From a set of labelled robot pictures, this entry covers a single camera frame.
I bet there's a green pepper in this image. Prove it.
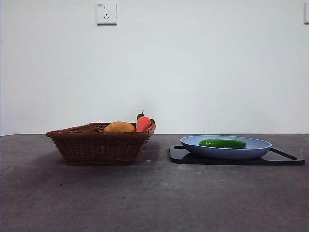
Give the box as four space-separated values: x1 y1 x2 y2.
198 139 247 149

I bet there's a black flat cooktop slab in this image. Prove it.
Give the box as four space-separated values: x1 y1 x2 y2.
169 145 306 166

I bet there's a brown wicker basket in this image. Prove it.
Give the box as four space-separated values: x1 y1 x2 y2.
45 122 157 166

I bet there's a white wall power socket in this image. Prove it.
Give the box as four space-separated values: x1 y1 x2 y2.
96 2 118 26

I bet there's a blue round pan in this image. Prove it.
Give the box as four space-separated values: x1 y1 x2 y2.
180 135 273 160

